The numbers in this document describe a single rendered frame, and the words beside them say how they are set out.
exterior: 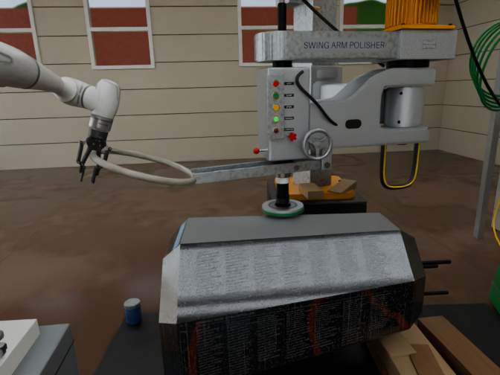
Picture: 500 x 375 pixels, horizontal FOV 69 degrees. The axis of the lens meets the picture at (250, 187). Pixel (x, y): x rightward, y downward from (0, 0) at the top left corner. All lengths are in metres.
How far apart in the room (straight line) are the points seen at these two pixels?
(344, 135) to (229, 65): 6.01
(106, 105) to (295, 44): 0.85
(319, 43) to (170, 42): 6.15
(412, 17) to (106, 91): 1.42
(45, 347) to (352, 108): 1.51
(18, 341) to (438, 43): 1.98
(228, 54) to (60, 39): 3.17
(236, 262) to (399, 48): 1.22
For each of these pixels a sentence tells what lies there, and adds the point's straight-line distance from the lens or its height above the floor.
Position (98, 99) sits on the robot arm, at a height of 1.41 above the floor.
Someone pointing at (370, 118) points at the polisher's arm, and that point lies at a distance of 1.88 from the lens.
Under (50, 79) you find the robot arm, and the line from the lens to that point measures 1.34.
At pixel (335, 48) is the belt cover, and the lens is 1.78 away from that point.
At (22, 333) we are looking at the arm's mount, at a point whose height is 0.85.
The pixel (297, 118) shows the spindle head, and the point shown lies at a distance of 1.71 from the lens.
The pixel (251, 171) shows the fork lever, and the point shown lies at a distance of 1.74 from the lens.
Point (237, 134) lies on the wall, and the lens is 7.74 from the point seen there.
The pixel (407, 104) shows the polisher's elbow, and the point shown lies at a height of 1.34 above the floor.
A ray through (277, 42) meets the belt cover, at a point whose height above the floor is 1.62.
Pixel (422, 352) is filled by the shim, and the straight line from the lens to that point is 2.04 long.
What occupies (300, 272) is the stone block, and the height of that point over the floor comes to 0.69.
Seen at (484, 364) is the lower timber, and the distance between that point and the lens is 2.30.
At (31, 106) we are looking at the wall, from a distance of 8.40.
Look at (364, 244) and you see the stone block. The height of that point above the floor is 0.76.
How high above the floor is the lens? 1.43
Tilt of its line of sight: 15 degrees down
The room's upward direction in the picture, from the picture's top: 2 degrees counter-clockwise
